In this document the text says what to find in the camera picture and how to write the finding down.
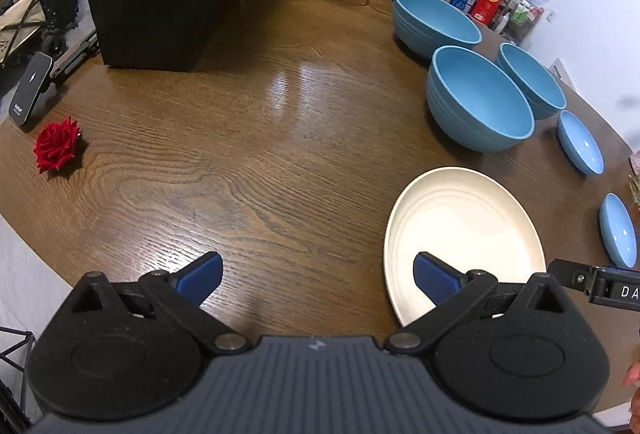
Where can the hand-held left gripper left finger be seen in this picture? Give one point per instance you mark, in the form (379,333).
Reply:
(200,278)

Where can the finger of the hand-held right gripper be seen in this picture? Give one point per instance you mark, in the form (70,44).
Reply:
(570,274)

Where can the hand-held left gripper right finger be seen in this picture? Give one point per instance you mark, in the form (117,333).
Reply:
(434,278)

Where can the small blue plate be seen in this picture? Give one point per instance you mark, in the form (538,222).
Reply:
(617,229)
(580,142)

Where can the cream plate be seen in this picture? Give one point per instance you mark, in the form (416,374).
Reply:
(465,219)

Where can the large blue bowl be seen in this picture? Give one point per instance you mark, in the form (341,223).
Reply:
(475,99)
(430,22)

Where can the medium blue bowl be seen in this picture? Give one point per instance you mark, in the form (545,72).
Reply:
(532,79)

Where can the person's right hand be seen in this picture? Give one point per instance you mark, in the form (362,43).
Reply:
(635,376)

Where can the red rose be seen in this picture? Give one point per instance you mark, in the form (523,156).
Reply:
(56,144)

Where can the black power bank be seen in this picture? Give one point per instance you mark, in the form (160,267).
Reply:
(30,89)

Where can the metal storage rack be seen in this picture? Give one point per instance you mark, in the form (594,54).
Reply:
(520,12)

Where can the red carton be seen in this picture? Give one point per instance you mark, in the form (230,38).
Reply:
(487,2)

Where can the beige folding wagon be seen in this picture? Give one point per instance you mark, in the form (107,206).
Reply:
(17,24)

